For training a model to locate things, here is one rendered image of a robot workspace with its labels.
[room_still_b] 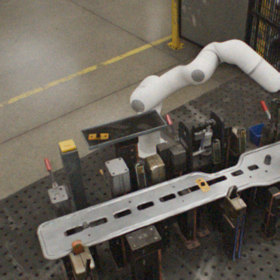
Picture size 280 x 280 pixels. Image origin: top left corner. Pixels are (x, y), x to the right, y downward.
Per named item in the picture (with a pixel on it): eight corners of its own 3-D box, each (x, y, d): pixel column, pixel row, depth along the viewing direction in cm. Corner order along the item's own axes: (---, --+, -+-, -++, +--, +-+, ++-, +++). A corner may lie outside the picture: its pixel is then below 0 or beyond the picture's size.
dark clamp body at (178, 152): (173, 215, 213) (172, 159, 188) (162, 198, 222) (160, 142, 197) (192, 209, 217) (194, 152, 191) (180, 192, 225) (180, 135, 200)
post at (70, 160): (77, 222, 210) (61, 155, 181) (74, 212, 215) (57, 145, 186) (92, 217, 212) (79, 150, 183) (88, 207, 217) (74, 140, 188)
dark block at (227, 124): (218, 191, 226) (223, 129, 198) (211, 182, 230) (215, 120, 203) (226, 188, 227) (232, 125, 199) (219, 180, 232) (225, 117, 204)
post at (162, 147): (162, 209, 216) (159, 150, 189) (158, 203, 219) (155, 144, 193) (171, 206, 217) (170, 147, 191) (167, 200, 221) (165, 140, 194)
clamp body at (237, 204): (228, 264, 191) (234, 214, 169) (214, 244, 200) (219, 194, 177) (245, 257, 194) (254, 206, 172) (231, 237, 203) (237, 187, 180)
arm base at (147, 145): (125, 149, 237) (123, 124, 225) (148, 132, 248) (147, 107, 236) (151, 164, 229) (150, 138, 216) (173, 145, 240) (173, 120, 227)
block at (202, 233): (200, 237, 203) (202, 196, 183) (188, 219, 211) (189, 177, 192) (210, 234, 204) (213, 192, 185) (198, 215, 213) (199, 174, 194)
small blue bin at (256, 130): (255, 148, 252) (257, 136, 246) (246, 139, 259) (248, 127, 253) (270, 143, 256) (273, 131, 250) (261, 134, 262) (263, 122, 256)
